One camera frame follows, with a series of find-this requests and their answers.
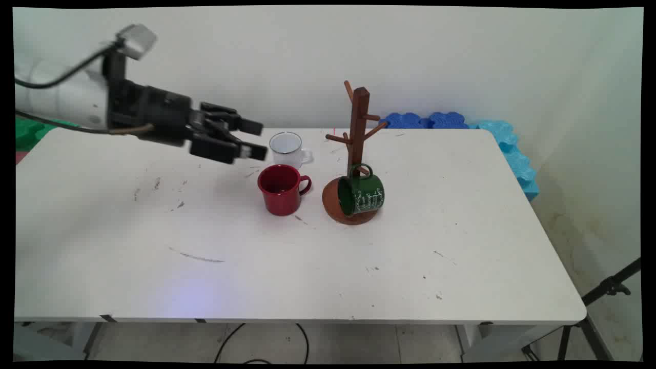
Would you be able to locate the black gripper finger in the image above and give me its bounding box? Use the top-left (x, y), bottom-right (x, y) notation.
top-left (199, 101), bottom-right (265, 137)
top-left (189, 122), bottom-right (269, 165)

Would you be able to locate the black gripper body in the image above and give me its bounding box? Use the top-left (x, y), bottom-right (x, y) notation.
top-left (105, 79), bottom-right (204, 148)

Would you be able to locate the green enamel mug white print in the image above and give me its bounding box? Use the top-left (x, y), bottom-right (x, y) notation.
top-left (337, 163), bottom-right (385, 217)

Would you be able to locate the red enamel mug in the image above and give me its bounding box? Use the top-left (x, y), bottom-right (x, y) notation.
top-left (257, 164), bottom-right (312, 217)

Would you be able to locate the brown wooden mug tree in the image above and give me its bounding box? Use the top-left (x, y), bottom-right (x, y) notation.
top-left (322, 80), bottom-right (388, 226)

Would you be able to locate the green foam mat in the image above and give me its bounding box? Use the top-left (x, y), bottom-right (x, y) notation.
top-left (15, 115), bottom-right (80, 152)

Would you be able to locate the dark blue foam mat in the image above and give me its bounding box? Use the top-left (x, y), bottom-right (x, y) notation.
top-left (378, 112), bottom-right (429, 129)
top-left (427, 111), bottom-right (470, 129)

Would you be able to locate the grey metal table leg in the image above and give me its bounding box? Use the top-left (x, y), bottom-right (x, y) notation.
top-left (82, 321), bottom-right (116, 360)

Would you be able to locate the light blue foam mat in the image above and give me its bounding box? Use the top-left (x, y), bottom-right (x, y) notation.
top-left (468, 119), bottom-right (540, 202)

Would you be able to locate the black tripod stand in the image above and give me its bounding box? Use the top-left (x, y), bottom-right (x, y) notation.
top-left (522, 258), bottom-right (642, 362)

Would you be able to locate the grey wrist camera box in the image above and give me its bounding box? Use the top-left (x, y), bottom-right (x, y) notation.
top-left (115, 23), bottom-right (158, 61)

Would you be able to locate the thick black camera cable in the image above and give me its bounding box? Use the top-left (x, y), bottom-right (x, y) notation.
top-left (14, 41), bottom-right (124, 90)

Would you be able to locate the black looped floor cable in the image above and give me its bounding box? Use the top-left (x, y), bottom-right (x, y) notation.
top-left (213, 323), bottom-right (310, 365)

